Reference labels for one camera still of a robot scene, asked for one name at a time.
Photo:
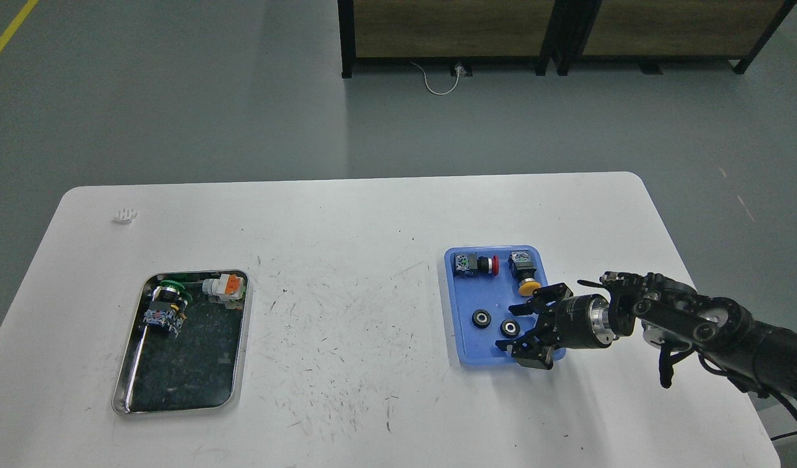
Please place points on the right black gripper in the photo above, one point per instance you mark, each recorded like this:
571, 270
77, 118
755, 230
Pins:
566, 321

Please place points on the black gear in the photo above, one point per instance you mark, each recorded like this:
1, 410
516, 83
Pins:
510, 328
481, 319

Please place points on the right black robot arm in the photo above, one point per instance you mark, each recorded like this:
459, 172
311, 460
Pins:
677, 320

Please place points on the blue plastic tray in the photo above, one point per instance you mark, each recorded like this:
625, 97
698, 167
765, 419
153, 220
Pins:
475, 346

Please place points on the silver metal tray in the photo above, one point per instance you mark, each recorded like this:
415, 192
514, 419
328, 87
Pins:
200, 370

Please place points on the wooden cabinet right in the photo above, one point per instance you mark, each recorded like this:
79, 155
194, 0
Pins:
650, 33

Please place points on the wooden cabinet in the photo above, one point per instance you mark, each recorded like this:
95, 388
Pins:
650, 33
450, 32

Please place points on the wooden cabinet left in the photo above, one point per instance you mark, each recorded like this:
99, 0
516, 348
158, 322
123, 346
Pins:
450, 32

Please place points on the small white plastic clip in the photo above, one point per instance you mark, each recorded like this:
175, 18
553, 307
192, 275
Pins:
125, 216

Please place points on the yellow push button switch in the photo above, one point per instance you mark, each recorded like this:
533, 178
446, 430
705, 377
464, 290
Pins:
523, 269

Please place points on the red push button switch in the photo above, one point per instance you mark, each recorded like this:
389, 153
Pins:
468, 265

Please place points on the orange white switch module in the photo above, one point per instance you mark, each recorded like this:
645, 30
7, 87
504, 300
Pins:
226, 289

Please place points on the green push button switch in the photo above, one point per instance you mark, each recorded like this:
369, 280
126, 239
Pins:
166, 310

